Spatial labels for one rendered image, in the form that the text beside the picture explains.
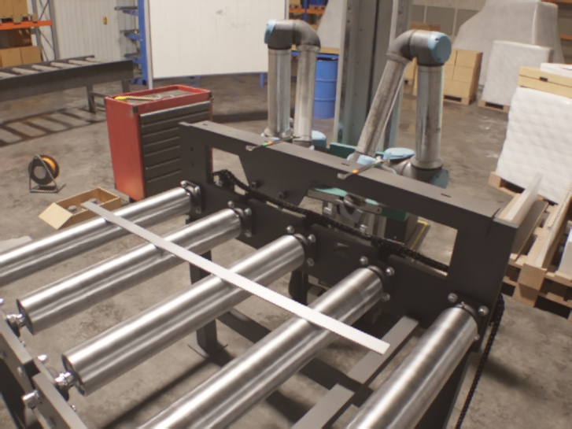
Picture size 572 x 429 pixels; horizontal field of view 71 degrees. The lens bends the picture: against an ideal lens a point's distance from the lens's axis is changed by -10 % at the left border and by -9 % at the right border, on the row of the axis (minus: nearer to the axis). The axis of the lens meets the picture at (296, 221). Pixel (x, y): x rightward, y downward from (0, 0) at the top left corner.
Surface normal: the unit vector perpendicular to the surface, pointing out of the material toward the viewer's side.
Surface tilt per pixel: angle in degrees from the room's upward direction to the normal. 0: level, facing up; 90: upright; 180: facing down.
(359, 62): 90
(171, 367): 0
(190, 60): 90
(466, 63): 90
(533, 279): 90
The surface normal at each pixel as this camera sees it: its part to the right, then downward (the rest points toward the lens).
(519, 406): 0.04, -0.89
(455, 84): -0.56, 0.36
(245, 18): 0.44, 0.42
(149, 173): 0.77, 0.32
